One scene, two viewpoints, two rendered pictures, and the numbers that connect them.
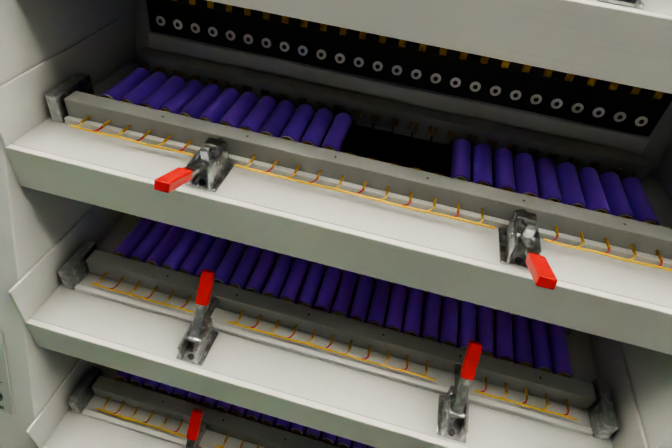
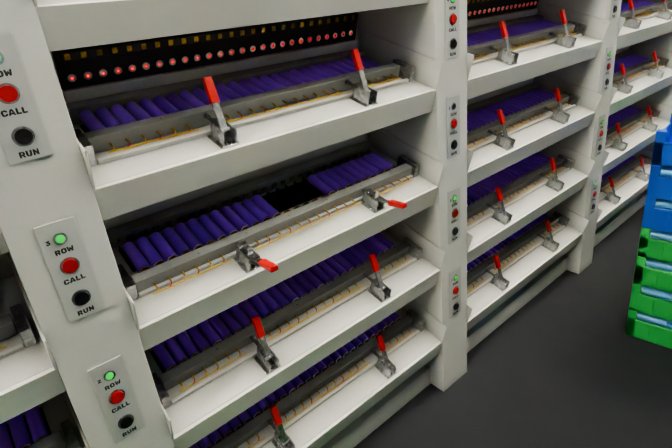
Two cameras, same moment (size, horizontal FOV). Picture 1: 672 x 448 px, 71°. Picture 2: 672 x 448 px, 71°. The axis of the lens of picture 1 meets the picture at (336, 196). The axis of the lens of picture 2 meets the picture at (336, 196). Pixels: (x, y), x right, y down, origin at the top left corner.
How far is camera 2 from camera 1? 53 cm
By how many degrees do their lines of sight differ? 41
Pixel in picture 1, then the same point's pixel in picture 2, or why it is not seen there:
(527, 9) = (350, 120)
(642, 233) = (398, 172)
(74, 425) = not seen: outside the picture
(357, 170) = (302, 214)
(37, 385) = not seen: outside the picture
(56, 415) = not seen: outside the picture
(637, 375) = (415, 225)
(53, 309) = (177, 421)
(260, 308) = (276, 320)
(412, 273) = (349, 240)
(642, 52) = (383, 116)
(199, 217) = (258, 284)
